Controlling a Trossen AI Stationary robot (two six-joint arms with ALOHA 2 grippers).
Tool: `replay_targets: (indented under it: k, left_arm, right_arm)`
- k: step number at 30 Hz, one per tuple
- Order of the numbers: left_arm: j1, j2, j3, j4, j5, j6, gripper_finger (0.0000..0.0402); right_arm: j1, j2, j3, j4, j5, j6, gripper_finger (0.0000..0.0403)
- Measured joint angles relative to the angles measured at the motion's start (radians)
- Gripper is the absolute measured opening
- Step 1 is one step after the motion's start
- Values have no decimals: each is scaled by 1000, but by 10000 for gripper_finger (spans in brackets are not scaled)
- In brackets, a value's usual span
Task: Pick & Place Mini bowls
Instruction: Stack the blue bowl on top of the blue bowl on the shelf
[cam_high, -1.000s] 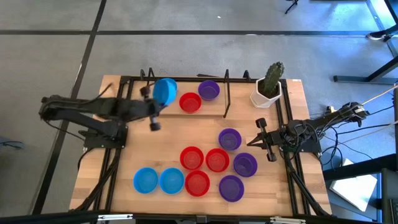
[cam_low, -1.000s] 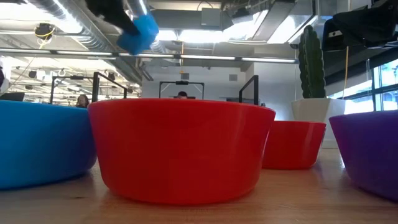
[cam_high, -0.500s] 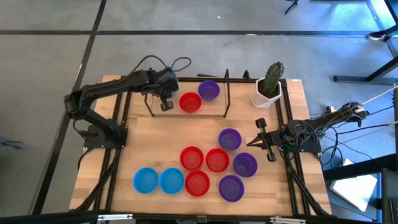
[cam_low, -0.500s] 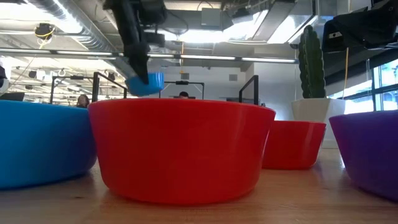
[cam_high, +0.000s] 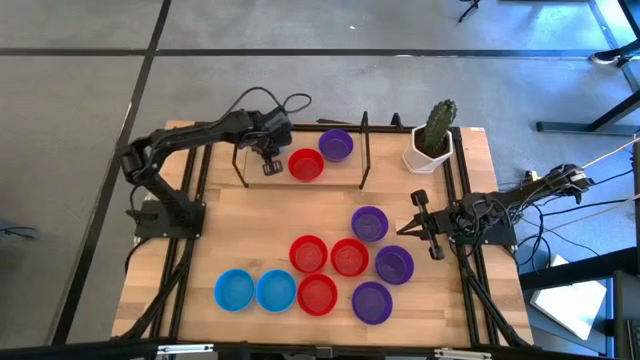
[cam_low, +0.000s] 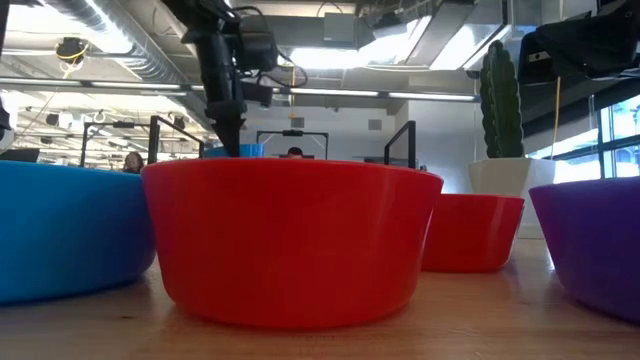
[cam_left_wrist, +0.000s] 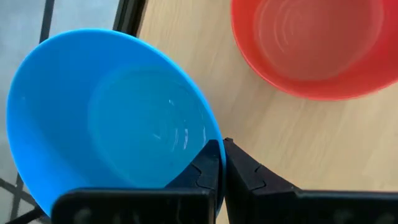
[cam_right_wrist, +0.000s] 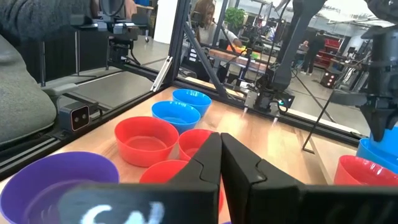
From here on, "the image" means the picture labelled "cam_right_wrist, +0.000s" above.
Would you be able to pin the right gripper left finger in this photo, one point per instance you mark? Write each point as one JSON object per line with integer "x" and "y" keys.
{"x": 186, "y": 202}

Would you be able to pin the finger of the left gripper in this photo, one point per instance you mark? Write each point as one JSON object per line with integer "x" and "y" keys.
{"x": 376, "y": 121}
{"x": 393, "y": 116}

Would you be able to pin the person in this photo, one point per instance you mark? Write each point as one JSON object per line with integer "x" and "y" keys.
{"x": 25, "y": 93}
{"x": 206, "y": 31}
{"x": 312, "y": 53}

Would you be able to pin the purple plastic mini bowl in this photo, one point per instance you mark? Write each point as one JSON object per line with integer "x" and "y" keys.
{"x": 46, "y": 174}

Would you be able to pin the black aluminium table frame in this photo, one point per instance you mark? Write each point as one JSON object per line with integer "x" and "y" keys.
{"x": 179, "y": 37}

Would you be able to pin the red plastic mini bowl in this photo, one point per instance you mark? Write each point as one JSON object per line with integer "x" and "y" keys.
{"x": 363, "y": 172}
{"x": 146, "y": 143}
{"x": 191, "y": 144}
{"x": 161, "y": 172}

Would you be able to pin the green potted plant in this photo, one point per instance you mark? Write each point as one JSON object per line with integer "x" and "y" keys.
{"x": 234, "y": 17}

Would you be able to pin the red tool cabinet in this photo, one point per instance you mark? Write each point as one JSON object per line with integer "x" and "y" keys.
{"x": 331, "y": 45}

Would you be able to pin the black computer box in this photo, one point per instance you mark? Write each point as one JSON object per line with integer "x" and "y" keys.
{"x": 329, "y": 79}

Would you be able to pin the silver metal bracket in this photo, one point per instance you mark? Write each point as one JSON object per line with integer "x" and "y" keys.
{"x": 161, "y": 74}

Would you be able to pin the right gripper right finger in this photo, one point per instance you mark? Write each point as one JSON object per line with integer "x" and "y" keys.
{"x": 280, "y": 202}

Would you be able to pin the small black table camera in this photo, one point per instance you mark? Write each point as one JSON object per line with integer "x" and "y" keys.
{"x": 79, "y": 116}

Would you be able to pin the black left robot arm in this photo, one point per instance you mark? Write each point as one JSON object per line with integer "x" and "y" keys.
{"x": 295, "y": 46}

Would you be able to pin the grey chair armrest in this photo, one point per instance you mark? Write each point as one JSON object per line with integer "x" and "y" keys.
{"x": 59, "y": 88}

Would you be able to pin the black teleoperation device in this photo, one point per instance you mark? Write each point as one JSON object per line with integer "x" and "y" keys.
{"x": 119, "y": 49}

